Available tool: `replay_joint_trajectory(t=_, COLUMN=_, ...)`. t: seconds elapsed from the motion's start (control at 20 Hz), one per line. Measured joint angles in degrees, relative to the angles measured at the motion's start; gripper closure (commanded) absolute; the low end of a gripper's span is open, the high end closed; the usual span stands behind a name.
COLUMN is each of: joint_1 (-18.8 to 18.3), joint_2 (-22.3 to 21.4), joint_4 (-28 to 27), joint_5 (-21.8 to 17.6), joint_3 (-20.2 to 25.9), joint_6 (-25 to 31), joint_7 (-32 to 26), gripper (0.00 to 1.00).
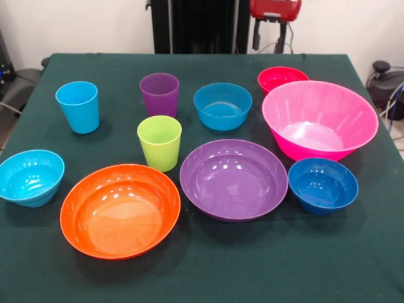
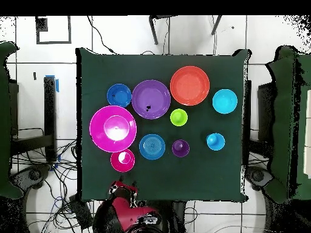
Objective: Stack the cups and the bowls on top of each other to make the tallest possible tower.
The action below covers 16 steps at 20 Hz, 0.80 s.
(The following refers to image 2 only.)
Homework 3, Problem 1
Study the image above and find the black round machine base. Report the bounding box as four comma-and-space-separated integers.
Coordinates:
10, 164, 52, 191
244, 166, 275, 192

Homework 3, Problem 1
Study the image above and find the dark blue small bowl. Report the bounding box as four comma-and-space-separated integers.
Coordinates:
106, 83, 132, 108

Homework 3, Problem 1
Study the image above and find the thin black floor cable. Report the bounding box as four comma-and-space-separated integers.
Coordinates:
86, 15, 118, 55

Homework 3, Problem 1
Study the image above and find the light blue plastic cup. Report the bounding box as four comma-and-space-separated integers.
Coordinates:
205, 132, 226, 152

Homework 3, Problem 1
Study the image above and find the black power strip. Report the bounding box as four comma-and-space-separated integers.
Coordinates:
68, 194, 95, 230

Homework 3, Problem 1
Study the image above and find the purple plastic cup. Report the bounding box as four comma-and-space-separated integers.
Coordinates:
171, 139, 191, 158

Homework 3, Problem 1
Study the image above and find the lime green plastic cup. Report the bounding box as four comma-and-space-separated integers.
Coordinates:
169, 108, 188, 127

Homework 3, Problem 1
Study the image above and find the wide orange bowl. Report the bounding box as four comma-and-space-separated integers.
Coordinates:
169, 66, 210, 107

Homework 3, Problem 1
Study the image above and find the black camera stand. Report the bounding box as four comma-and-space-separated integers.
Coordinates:
148, 15, 224, 46

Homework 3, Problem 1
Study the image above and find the blue straight-sided bowl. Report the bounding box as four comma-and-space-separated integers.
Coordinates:
138, 133, 166, 161

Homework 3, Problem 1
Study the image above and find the black bench frame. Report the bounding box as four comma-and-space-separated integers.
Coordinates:
243, 79, 277, 146
9, 76, 58, 163

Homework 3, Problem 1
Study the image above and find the red small bowl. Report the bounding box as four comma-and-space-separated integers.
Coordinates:
109, 148, 136, 174

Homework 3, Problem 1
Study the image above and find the large pink bowl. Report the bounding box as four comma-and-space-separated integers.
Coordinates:
89, 104, 137, 154

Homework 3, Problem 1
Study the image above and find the light blue small bowl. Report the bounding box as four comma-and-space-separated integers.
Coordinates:
211, 89, 238, 115

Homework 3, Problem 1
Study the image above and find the wide purple bowl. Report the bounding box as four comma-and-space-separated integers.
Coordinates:
131, 79, 172, 120

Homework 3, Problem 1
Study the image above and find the dark green tablecloth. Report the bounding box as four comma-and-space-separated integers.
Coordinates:
76, 47, 250, 203

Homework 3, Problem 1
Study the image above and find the tangle of floor cables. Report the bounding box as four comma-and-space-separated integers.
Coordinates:
11, 127, 105, 233

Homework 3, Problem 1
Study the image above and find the green-clothed side table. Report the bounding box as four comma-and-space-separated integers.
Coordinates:
0, 41, 24, 200
264, 46, 311, 204

